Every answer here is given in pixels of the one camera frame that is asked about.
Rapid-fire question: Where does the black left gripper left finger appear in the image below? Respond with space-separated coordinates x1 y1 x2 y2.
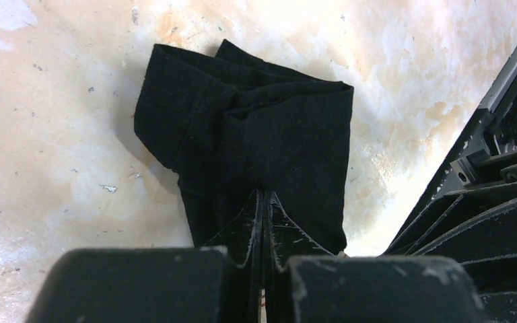
27 191 264 322

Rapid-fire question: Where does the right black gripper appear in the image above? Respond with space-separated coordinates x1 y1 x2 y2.
384 94 517 322

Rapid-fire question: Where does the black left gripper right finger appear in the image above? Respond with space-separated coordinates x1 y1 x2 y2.
263 192 487 322

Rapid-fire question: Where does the black underwear with beige waistband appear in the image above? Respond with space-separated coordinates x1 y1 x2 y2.
134 40 354 254

